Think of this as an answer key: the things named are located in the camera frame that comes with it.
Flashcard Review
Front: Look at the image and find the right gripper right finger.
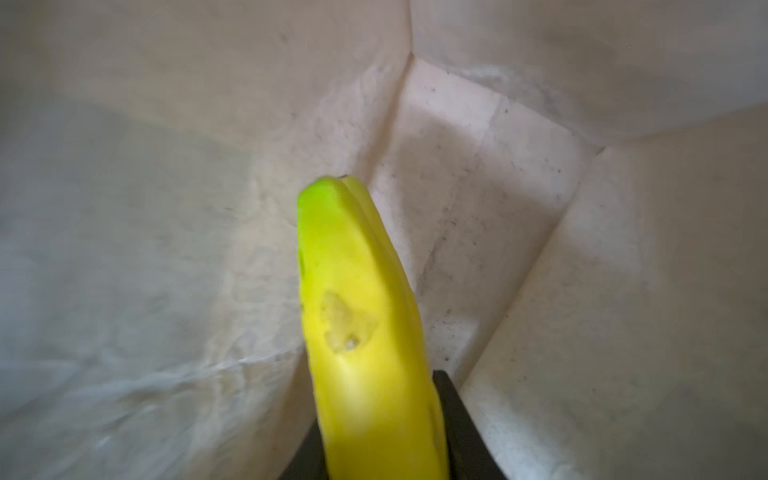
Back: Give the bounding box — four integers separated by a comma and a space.
432, 370, 507, 480

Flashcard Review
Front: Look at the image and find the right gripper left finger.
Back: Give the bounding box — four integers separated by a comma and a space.
278, 420, 330, 480

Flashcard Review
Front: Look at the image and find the single yellow banana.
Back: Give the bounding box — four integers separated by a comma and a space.
296, 175, 449, 479

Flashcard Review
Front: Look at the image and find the white canvas grocery bag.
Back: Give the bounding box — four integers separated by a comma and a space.
1, 1, 767, 479

